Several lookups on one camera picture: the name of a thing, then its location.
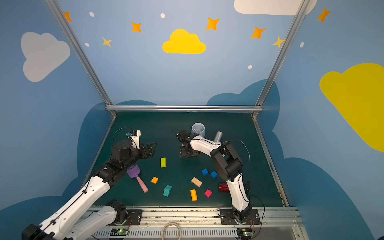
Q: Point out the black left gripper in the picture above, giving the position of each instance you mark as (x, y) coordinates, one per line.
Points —
(144, 150)

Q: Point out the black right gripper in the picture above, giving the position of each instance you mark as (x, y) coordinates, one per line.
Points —
(188, 151)

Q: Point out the lime green block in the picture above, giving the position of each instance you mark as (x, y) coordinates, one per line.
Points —
(163, 162)

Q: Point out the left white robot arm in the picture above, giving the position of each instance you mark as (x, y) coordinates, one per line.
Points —
(65, 223)

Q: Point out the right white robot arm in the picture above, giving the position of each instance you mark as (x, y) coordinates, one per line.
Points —
(228, 164)

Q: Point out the tan wood block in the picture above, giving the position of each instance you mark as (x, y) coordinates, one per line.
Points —
(196, 182)

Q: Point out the teal block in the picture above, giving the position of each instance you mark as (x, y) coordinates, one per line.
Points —
(167, 190)

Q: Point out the orange yellow block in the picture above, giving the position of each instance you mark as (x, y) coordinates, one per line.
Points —
(194, 196)

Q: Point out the blue cube left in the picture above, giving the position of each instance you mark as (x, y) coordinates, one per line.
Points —
(205, 172)

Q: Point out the blue cube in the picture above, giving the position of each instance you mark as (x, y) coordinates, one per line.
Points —
(205, 172)
(213, 174)

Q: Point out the light blue ceramic mug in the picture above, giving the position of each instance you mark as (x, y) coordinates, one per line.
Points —
(199, 129)

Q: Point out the purple pink toy spatula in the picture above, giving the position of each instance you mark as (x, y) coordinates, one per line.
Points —
(134, 172)

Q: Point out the small orange cube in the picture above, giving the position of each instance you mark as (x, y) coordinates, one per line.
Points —
(154, 180)

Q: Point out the silver spray bottle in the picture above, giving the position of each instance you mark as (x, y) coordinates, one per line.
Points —
(218, 137)

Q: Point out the blue cube right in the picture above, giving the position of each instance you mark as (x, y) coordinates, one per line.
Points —
(213, 174)

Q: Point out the magenta cube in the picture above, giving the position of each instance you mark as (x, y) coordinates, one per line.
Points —
(208, 193)

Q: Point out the red spray bottle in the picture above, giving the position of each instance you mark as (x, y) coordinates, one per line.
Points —
(223, 187)

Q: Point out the left green circuit board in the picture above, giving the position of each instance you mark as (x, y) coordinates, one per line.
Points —
(119, 232)

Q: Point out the green circuit board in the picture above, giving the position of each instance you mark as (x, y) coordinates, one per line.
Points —
(119, 232)
(244, 234)

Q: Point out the right green circuit board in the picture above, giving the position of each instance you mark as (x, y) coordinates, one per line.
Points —
(244, 234)

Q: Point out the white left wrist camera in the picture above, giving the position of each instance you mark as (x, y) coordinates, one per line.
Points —
(134, 136)

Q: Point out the aluminium back frame rail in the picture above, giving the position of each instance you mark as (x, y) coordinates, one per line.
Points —
(143, 108)

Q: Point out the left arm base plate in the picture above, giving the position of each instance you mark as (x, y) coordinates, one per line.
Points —
(129, 217)

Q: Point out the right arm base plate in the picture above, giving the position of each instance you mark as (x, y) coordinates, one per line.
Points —
(231, 217)

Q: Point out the aluminium right corner post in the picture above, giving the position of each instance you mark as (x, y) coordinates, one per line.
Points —
(290, 37)

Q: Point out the aluminium corner post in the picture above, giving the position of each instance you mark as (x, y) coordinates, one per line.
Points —
(290, 37)
(64, 24)

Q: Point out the front aluminium rail base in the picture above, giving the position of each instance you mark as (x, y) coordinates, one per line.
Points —
(203, 223)

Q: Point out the aluminium left corner post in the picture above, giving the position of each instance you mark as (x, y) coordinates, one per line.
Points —
(64, 24)

